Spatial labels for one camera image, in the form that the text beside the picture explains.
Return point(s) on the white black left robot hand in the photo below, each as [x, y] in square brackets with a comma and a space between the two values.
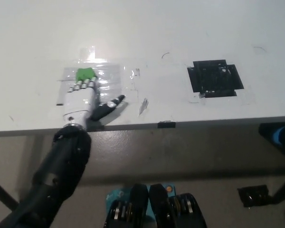
[79, 104]

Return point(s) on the green foam whiteboard eraser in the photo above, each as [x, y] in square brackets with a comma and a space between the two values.
[84, 73]

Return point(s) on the teal tp-link box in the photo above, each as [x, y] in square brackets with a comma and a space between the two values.
[114, 196]

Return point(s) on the black tape square patch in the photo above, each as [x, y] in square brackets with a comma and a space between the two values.
[211, 80]

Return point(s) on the black block with blue patch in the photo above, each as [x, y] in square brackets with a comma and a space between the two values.
[267, 130]

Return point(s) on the black floor plate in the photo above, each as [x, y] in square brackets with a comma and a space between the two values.
[253, 196]

